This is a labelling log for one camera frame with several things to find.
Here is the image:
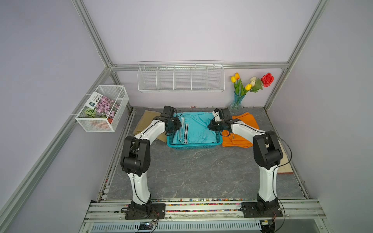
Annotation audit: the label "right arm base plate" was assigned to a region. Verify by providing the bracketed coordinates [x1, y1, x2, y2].
[240, 201, 283, 218]

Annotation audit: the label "khaki long pants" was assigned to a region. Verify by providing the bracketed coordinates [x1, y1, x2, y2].
[134, 110, 166, 145]

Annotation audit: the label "orange pants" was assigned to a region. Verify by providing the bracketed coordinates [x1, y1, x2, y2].
[221, 113, 259, 148]

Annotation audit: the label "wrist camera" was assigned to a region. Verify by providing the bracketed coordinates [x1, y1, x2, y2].
[160, 105, 175, 118]
[212, 108, 233, 123]

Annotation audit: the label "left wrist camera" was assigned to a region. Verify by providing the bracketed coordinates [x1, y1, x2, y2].
[160, 105, 175, 118]

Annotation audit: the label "cream work glove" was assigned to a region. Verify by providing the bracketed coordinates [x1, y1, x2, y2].
[277, 140, 293, 174]

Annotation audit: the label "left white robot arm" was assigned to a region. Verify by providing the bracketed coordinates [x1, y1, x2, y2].
[120, 116, 182, 205]

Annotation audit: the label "glass vase with flowers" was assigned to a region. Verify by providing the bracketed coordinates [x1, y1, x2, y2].
[228, 72, 275, 114]

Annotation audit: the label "white wire side basket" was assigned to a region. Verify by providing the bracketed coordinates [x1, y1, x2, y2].
[75, 85, 129, 133]

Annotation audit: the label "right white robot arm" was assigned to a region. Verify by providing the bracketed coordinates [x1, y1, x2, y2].
[208, 119, 283, 205]

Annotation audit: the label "teal pants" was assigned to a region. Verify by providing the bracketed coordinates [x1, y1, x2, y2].
[170, 112, 218, 145]

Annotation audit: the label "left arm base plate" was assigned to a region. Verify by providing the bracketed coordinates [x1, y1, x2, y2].
[125, 203, 166, 220]

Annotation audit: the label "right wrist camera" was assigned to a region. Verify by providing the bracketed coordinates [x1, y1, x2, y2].
[212, 108, 233, 123]

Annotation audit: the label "purple flower packet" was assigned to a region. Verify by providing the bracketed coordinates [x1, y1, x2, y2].
[83, 92, 119, 119]

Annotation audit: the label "white wire wall shelf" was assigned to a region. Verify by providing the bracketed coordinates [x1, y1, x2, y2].
[137, 60, 225, 93]

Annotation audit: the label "teal plastic basket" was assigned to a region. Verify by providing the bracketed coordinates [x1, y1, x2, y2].
[167, 113, 222, 150]

